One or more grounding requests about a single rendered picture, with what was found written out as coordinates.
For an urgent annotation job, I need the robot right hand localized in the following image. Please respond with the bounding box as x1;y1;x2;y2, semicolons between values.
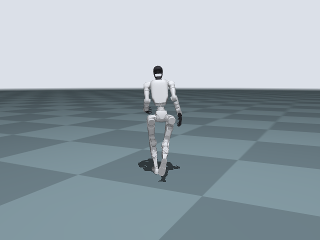
177;112;182;127

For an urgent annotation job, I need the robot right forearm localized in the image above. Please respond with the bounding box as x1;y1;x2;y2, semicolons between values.
173;95;182;115

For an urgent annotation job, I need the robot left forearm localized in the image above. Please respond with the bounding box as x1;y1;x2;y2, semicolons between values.
143;99;149;112

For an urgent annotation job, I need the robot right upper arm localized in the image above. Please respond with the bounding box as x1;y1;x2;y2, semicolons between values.
167;80;177;102

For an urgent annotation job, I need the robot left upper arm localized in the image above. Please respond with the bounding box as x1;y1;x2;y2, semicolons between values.
143;82;151;104

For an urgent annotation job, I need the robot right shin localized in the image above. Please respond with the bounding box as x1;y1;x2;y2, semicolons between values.
161;143;169;158

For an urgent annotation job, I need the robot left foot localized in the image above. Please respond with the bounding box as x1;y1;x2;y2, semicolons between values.
151;166;159;174

